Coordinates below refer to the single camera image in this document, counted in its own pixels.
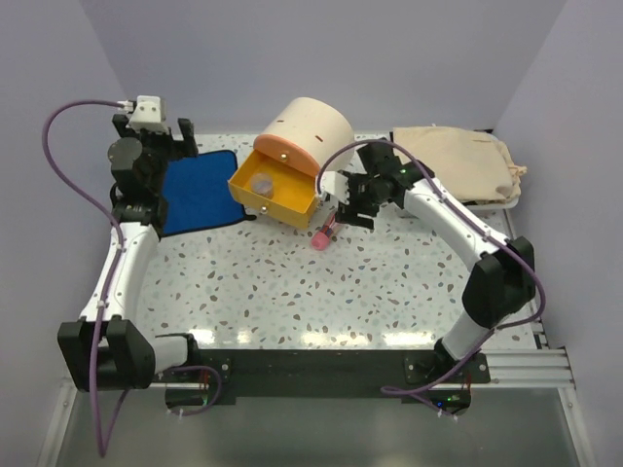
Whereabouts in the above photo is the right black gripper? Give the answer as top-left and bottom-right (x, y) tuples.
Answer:
(336, 170), (385, 230)

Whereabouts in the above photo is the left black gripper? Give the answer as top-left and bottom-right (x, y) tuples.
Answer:
(116, 116), (199, 195)

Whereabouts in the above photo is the pink pencil case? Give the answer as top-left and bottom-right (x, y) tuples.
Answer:
(311, 210), (342, 251)

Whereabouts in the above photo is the clear box of clips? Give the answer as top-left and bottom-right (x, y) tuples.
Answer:
(250, 173), (274, 198)

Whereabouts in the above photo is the yellow drawer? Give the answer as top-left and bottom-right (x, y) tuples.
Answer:
(228, 151), (318, 229)

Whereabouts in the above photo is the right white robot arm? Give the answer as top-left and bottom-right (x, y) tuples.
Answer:
(316, 138), (537, 382)

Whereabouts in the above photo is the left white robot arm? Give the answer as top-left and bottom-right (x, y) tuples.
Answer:
(57, 114), (202, 391)

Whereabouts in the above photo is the blue cloth mat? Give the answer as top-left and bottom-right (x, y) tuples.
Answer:
(163, 150), (256, 237)

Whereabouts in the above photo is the beige cloth bag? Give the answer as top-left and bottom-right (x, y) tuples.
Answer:
(391, 125), (530, 205)

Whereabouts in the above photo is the beige round drawer cabinet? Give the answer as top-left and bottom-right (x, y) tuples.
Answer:
(253, 97), (354, 184)

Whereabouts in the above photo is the white tray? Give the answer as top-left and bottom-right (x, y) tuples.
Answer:
(386, 130), (521, 219)

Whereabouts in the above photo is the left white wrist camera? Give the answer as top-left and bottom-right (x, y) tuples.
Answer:
(128, 95), (168, 134)

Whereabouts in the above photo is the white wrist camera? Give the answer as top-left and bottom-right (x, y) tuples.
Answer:
(128, 95), (168, 134)
(318, 171), (349, 204)

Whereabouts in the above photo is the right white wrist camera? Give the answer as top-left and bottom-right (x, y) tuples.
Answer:
(318, 171), (349, 204)

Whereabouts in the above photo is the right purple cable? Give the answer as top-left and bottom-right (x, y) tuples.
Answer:
(313, 139), (543, 414)

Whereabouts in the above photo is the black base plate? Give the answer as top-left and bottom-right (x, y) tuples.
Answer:
(144, 347), (488, 408)

